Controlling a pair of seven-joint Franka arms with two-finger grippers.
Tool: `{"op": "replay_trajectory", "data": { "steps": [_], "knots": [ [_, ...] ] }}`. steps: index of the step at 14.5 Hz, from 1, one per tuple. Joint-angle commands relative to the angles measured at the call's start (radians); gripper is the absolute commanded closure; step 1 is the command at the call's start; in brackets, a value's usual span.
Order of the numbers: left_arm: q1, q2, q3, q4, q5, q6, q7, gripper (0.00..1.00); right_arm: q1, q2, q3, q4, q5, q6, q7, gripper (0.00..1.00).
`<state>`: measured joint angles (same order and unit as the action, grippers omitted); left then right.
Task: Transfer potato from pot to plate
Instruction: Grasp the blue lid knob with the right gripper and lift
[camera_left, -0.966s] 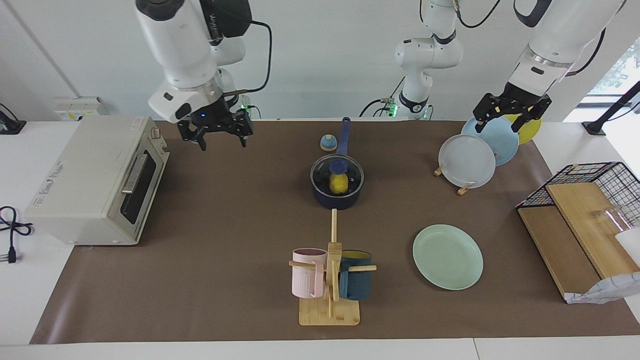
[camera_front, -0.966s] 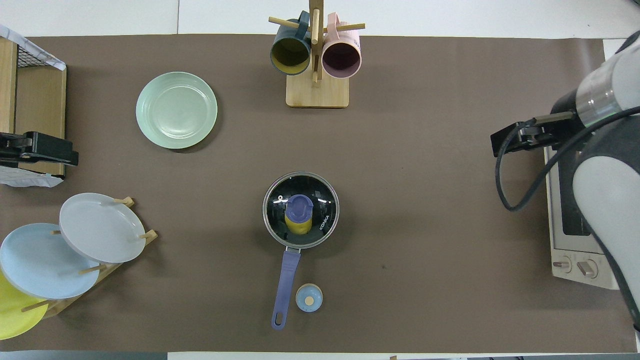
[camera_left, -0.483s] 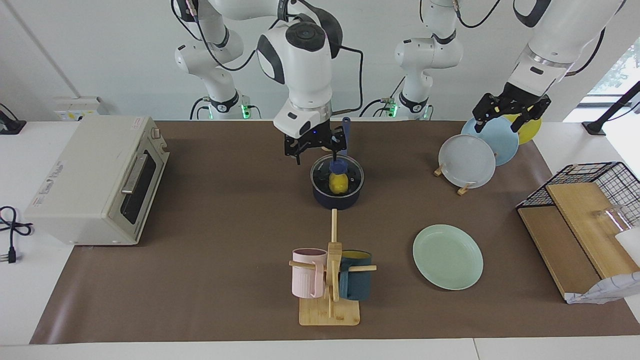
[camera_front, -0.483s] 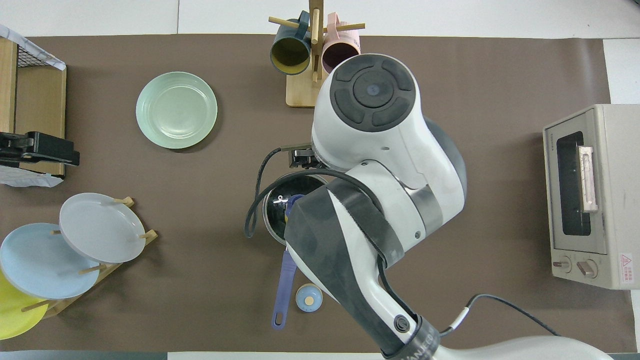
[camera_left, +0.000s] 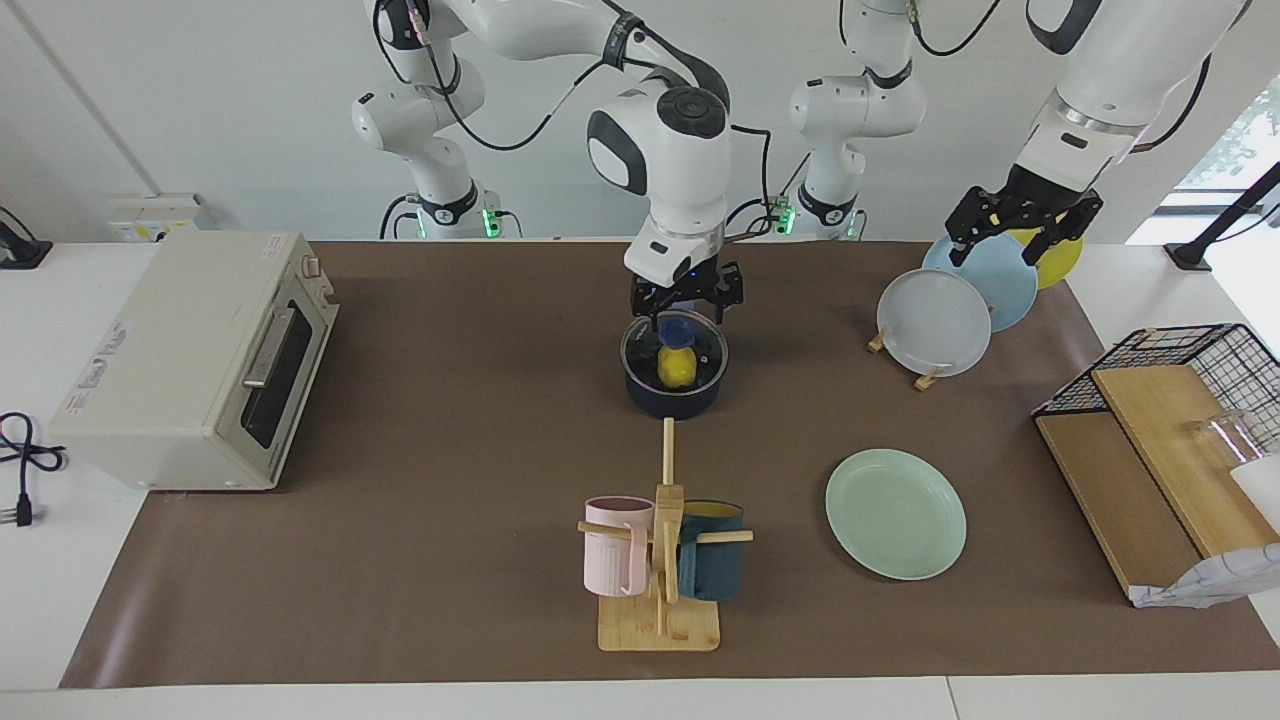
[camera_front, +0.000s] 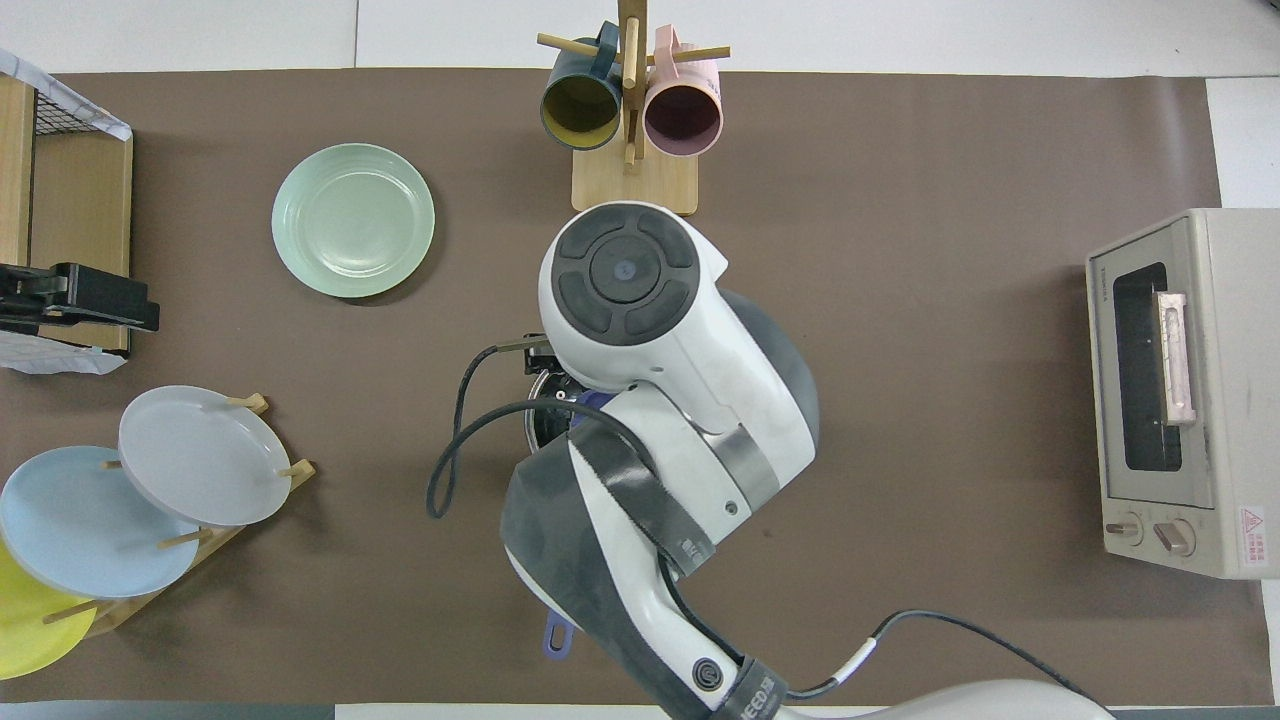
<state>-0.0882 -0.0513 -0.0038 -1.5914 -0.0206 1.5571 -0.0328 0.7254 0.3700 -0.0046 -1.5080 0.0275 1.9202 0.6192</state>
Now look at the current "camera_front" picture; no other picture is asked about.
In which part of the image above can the wooden dish rack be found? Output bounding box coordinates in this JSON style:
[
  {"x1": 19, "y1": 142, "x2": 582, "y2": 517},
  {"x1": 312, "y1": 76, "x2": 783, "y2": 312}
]
[{"x1": 40, "y1": 392, "x2": 317, "y2": 638}]

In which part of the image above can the black clamp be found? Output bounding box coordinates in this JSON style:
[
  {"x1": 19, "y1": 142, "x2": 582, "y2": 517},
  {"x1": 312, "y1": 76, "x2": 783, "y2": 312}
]
[{"x1": 0, "y1": 262, "x2": 162, "y2": 335}]

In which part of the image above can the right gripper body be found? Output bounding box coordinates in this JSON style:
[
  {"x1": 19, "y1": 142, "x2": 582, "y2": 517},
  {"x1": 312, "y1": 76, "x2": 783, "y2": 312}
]
[{"x1": 525, "y1": 347, "x2": 585, "y2": 402}]

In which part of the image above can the black cable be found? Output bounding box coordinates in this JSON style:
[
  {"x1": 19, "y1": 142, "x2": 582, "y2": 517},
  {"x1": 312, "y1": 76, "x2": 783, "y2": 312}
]
[{"x1": 425, "y1": 336, "x2": 1111, "y2": 707}]

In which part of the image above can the dark green mug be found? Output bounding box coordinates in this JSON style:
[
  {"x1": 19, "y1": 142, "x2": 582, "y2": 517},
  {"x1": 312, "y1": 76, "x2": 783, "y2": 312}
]
[{"x1": 540, "y1": 22, "x2": 627, "y2": 152}]

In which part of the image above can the light green plate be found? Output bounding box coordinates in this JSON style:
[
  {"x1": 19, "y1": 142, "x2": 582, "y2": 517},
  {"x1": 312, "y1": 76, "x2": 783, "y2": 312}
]
[{"x1": 271, "y1": 143, "x2": 437, "y2": 300}]

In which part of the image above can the pink mug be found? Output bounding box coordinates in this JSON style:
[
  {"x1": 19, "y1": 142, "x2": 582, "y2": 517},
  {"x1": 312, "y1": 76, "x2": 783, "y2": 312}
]
[{"x1": 643, "y1": 25, "x2": 724, "y2": 159}]

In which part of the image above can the grey plate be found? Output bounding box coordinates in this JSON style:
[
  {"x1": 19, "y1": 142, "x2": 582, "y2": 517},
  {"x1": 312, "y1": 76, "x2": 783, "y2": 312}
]
[{"x1": 117, "y1": 385, "x2": 294, "y2": 529}]

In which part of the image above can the beige toaster oven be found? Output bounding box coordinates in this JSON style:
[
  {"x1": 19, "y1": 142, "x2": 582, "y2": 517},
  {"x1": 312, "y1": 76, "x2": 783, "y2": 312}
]
[{"x1": 1085, "y1": 207, "x2": 1280, "y2": 580}]

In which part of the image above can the yellow plate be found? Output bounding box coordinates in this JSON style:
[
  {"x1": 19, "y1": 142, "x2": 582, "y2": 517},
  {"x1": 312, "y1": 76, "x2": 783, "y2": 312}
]
[{"x1": 0, "y1": 538, "x2": 100, "y2": 682}]

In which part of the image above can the wooden wire basket shelf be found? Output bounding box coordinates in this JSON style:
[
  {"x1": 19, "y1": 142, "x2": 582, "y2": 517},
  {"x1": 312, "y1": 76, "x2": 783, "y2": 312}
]
[{"x1": 0, "y1": 47, "x2": 133, "y2": 377}]

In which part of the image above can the wooden shelf with wire mesh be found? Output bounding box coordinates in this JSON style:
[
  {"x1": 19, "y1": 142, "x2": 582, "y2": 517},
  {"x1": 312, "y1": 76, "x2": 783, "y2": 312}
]
[{"x1": 0, "y1": 74, "x2": 135, "y2": 354}]

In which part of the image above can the wooden mug tree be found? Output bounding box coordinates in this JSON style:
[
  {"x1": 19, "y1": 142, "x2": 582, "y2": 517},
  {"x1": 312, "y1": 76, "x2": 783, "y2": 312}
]
[{"x1": 537, "y1": 0, "x2": 732, "y2": 217}]

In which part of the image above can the light blue plate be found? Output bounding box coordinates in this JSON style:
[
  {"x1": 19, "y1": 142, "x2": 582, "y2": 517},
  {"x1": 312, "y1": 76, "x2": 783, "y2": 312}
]
[{"x1": 0, "y1": 445, "x2": 202, "y2": 600}]

